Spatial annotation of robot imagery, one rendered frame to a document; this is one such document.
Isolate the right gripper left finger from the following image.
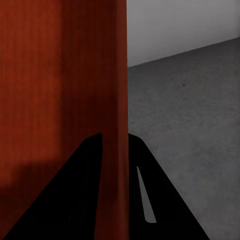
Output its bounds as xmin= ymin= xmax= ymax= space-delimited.
xmin=3 ymin=133 xmax=103 ymax=240

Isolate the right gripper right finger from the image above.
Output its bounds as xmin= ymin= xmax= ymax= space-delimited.
xmin=128 ymin=133 xmax=210 ymax=240

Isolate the storage box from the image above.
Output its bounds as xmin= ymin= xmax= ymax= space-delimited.
xmin=0 ymin=0 xmax=130 ymax=240

